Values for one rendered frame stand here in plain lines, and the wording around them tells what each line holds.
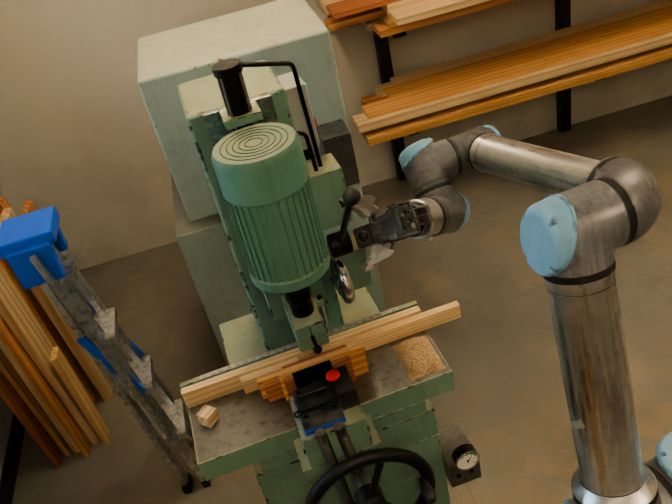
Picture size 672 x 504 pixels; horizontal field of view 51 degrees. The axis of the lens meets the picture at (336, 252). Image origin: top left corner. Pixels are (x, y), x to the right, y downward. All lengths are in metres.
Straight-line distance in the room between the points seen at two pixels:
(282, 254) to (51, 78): 2.49
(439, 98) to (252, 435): 2.30
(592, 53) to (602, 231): 2.73
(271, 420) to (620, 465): 0.73
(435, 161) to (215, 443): 0.80
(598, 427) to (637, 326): 1.79
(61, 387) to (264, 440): 1.44
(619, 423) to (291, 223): 0.69
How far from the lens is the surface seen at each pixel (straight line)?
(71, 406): 3.00
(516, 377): 2.87
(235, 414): 1.69
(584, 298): 1.18
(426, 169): 1.63
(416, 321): 1.73
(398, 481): 1.86
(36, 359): 2.85
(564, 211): 1.13
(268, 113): 1.55
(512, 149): 1.52
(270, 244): 1.41
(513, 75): 3.67
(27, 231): 2.17
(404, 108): 3.51
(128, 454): 3.03
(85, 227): 4.09
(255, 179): 1.32
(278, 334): 1.88
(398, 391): 1.63
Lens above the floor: 2.09
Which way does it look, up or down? 35 degrees down
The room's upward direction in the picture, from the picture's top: 14 degrees counter-clockwise
